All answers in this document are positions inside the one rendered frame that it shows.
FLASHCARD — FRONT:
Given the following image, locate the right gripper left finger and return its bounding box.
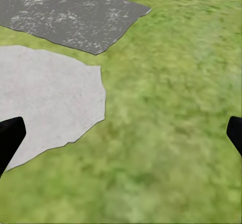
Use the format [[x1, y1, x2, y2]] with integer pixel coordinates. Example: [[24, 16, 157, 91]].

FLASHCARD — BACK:
[[0, 116, 26, 176]]

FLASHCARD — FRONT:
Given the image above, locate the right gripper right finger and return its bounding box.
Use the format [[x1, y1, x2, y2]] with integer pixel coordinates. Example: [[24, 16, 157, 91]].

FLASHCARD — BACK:
[[226, 116, 242, 156]]

